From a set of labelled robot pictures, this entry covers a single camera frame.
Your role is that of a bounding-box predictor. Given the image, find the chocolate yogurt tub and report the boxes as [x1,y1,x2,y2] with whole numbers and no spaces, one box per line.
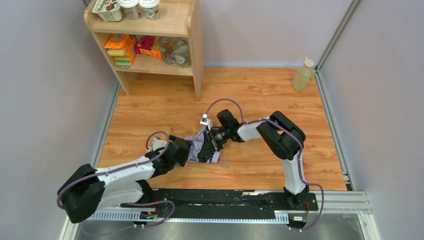
[91,0,124,22]

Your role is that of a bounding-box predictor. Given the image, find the red snack package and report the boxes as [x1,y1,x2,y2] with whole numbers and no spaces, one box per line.
[134,35,162,59]

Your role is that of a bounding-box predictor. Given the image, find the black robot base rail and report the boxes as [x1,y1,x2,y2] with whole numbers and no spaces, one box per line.
[137,188,319,220]

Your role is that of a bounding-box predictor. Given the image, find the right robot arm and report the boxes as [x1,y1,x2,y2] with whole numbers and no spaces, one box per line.
[190,109,309,205]

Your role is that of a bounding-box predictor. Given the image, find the yellow green sponge stack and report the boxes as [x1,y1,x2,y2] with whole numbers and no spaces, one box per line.
[107,47,136,69]

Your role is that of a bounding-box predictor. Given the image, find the labelled glass jar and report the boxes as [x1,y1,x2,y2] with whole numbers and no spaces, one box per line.
[173,38,191,68]

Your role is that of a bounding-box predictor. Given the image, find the green liquid squeeze bottle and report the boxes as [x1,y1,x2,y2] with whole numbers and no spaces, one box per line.
[291,57,315,92]

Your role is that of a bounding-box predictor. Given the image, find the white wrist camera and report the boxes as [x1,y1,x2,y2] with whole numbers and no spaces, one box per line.
[200,113,213,130]
[151,137,168,151]

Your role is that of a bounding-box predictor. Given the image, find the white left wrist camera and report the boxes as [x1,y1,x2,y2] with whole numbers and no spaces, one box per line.
[151,137,168,151]

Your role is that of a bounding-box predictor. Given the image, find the clear glass jar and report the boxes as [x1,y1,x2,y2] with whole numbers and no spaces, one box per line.
[158,36,176,65]

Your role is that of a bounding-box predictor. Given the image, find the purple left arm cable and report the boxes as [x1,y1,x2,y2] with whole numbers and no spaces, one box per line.
[56,131,170,210]

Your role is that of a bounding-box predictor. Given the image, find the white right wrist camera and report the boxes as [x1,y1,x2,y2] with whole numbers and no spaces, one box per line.
[200,113,213,130]

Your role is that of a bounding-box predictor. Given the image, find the wooden shelf unit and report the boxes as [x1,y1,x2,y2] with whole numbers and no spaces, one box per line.
[83,0,204,101]

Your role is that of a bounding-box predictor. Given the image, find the white lidded cup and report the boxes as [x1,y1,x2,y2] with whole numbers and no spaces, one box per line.
[139,0,160,21]

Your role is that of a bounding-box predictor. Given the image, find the orange snack box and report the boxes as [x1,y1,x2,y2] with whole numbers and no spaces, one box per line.
[104,33,132,50]

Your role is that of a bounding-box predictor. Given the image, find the white yogurt cup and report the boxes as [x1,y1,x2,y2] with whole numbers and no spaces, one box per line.
[119,0,141,20]

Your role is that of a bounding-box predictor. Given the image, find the lavender folding umbrella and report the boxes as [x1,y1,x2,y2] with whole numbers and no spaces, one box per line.
[184,126,229,169]

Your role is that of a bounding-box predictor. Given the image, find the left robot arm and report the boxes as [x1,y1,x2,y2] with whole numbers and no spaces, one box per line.
[56,135,192,224]

